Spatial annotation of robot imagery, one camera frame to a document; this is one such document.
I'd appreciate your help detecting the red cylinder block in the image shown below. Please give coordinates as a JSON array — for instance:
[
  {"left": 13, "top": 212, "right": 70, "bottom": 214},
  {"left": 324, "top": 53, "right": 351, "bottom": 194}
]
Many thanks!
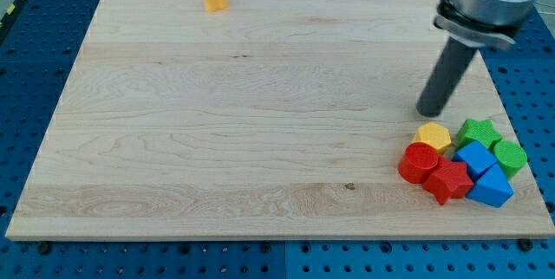
[{"left": 397, "top": 142, "right": 440, "bottom": 184}]

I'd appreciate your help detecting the green cylinder block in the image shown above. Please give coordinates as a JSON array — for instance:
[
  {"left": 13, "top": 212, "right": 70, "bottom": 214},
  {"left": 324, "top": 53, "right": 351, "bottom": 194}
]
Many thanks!
[{"left": 493, "top": 140, "right": 528, "bottom": 180}]

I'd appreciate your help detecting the yellow hexagon block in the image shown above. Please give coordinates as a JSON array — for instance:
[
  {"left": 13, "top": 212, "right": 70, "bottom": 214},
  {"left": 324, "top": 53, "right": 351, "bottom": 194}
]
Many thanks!
[{"left": 412, "top": 122, "right": 452, "bottom": 155}]

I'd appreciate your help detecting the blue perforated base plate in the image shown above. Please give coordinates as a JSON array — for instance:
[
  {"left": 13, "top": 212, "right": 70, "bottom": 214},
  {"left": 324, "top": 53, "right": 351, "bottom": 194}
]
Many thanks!
[{"left": 1, "top": 0, "right": 554, "bottom": 278}]

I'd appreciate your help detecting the red star block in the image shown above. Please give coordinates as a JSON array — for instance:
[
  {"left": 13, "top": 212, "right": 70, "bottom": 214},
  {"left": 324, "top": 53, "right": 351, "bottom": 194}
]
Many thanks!
[{"left": 422, "top": 157, "right": 474, "bottom": 205}]

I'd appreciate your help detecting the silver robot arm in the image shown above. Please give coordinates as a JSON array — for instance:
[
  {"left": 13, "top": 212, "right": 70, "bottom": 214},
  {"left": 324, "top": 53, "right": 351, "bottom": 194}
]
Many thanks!
[{"left": 416, "top": 0, "right": 536, "bottom": 117}]

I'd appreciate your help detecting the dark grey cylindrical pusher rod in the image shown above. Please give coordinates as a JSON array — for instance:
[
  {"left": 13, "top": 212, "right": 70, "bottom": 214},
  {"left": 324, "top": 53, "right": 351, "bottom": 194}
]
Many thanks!
[{"left": 416, "top": 36, "right": 477, "bottom": 117}]

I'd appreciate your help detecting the blue triangle block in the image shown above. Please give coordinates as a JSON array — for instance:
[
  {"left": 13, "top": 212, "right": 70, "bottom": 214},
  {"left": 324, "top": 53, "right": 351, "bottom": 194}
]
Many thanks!
[{"left": 466, "top": 164, "right": 514, "bottom": 208}]

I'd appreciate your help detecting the green star block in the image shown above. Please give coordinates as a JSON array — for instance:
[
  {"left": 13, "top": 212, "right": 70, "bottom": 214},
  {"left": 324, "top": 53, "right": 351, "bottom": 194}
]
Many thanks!
[{"left": 457, "top": 119, "right": 503, "bottom": 150}]

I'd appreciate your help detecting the blue cube block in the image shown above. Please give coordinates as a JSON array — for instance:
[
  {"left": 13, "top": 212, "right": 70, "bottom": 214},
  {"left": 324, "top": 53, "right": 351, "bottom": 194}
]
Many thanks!
[{"left": 452, "top": 140, "right": 498, "bottom": 181}]

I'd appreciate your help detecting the light wooden board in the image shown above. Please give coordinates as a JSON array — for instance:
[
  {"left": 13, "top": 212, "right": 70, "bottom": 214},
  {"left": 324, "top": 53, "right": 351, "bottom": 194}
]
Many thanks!
[{"left": 6, "top": 0, "right": 554, "bottom": 242}]

